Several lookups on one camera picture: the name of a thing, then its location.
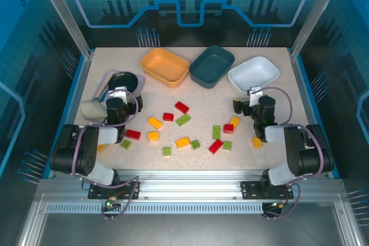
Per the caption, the red long lego brick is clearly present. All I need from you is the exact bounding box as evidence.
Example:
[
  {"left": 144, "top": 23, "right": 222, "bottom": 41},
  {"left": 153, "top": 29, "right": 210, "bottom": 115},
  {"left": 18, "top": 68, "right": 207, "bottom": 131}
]
[
  {"left": 174, "top": 101, "right": 190, "bottom": 114},
  {"left": 208, "top": 138, "right": 224, "bottom": 154},
  {"left": 125, "top": 129, "right": 142, "bottom": 141}
]

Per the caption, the white plastic container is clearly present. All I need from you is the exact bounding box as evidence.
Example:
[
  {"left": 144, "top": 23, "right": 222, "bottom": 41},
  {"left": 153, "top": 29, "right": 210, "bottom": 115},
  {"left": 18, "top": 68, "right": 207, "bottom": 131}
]
[{"left": 227, "top": 56, "right": 280, "bottom": 97}]

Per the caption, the yellow plastic container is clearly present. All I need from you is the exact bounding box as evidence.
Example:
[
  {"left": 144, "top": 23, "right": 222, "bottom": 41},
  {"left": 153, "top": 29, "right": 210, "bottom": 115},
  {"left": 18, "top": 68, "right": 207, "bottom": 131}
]
[{"left": 140, "top": 47, "right": 190, "bottom": 89}]

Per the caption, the teal plastic container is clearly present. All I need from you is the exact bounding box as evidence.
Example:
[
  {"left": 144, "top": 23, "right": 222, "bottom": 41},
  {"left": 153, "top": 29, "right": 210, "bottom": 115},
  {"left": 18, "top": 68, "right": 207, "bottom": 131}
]
[{"left": 189, "top": 45, "right": 235, "bottom": 89}]

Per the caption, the lavender tray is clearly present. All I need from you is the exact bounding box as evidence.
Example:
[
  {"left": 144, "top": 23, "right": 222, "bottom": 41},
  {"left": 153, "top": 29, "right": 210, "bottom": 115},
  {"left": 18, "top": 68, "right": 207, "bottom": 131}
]
[{"left": 91, "top": 69, "right": 146, "bottom": 104}]

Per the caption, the yellow long lego brick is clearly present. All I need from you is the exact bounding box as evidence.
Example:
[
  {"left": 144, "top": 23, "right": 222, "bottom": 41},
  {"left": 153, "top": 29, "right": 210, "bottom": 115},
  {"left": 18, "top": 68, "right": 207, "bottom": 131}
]
[
  {"left": 147, "top": 116, "right": 164, "bottom": 130},
  {"left": 175, "top": 137, "right": 191, "bottom": 149}
]

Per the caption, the beige cloth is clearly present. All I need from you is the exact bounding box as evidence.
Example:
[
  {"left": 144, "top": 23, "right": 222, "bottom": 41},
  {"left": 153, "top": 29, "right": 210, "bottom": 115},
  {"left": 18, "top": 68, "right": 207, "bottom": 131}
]
[{"left": 80, "top": 100, "right": 109, "bottom": 120}]

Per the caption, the black round plate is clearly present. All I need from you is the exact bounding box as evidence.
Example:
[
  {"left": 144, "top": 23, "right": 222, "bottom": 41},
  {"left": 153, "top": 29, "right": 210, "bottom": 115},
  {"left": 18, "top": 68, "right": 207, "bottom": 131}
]
[{"left": 108, "top": 71, "right": 139, "bottom": 93}]

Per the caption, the small connector with green LED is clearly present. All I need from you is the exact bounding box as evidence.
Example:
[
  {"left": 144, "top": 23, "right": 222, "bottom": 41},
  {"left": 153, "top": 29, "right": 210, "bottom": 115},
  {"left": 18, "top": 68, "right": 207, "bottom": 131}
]
[
  {"left": 266, "top": 201, "right": 286, "bottom": 211},
  {"left": 104, "top": 196, "right": 122, "bottom": 209}
]

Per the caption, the grey metal panel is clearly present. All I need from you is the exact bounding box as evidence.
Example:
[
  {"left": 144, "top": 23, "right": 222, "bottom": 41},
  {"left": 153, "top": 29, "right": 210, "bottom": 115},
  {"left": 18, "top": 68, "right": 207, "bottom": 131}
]
[{"left": 37, "top": 213, "right": 347, "bottom": 246}]

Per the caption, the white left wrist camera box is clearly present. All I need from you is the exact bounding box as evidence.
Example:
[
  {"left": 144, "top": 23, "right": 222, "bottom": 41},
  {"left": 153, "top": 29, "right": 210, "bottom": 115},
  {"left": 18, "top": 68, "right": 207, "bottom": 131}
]
[{"left": 108, "top": 86, "right": 129, "bottom": 104}]

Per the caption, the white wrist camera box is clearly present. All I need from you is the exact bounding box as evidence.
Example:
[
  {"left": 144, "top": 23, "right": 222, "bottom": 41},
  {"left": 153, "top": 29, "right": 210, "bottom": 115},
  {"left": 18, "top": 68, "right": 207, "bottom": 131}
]
[
  {"left": 248, "top": 86, "right": 265, "bottom": 107},
  {"left": 108, "top": 86, "right": 129, "bottom": 104}
]

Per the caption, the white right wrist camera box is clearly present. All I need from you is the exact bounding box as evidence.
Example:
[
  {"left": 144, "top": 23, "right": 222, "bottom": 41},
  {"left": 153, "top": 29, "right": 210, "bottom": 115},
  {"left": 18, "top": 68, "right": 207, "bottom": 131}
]
[{"left": 248, "top": 86, "right": 265, "bottom": 107}]

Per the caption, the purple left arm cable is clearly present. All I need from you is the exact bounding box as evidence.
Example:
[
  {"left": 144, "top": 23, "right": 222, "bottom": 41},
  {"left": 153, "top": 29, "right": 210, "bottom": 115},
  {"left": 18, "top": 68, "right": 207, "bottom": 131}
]
[{"left": 71, "top": 89, "right": 142, "bottom": 221}]

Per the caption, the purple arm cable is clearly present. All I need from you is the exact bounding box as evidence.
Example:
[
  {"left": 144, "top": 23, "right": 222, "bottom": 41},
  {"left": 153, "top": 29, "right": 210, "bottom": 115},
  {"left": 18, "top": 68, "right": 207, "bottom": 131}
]
[
  {"left": 249, "top": 86, "right": 325, "bottom": 221},
  {"left": 71, "top": 89, "right": 142, "bottom": 221}
]

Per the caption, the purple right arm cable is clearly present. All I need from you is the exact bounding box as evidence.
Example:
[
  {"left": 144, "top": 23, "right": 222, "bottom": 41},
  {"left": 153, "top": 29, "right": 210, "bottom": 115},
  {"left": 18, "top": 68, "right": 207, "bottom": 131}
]
[{"left": 249, "top": 86, "right": 325, "bottom": 221}]

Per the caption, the blue table side rail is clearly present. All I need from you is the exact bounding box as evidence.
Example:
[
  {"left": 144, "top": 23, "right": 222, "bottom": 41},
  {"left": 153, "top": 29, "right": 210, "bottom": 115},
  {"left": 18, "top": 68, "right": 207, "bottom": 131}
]
[
  {"left": 289, "top": 52, "right": 341, "bottom": 179},
  {"left": 42, "top": 52, "right": 95, "bottom": 179}
]

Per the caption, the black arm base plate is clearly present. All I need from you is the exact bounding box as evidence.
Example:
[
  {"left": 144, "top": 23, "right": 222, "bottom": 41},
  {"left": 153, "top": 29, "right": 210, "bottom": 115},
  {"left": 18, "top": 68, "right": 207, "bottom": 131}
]
[
  {"left": 88, "top": 180, "right": 141, "bottom": 200},
  {"left": 240, "top": 180, "right": 295, "bottom": 200}
]

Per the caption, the aluminium mounting rail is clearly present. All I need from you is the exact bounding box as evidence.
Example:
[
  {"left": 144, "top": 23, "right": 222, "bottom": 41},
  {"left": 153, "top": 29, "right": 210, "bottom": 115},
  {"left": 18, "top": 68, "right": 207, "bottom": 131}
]
[{"left": 37, "top": 169, "right": 344, "bottom": 200}]

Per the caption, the slotted cable duct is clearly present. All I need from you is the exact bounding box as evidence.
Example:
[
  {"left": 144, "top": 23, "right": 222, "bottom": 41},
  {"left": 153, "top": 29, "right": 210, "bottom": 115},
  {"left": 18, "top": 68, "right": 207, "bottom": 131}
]
[{"left": 45, "top": 202, "right": 265, "bottom": 214}]

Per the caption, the aluminium frame post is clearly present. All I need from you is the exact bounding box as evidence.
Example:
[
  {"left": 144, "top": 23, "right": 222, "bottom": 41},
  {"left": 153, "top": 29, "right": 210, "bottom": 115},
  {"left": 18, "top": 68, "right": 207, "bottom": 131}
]
[
  {"left": 289, "top": 0, "right": 348, "bottom": 58},
  {"left": 32, "top": 0, "right": 95, "bottom": 58}
]

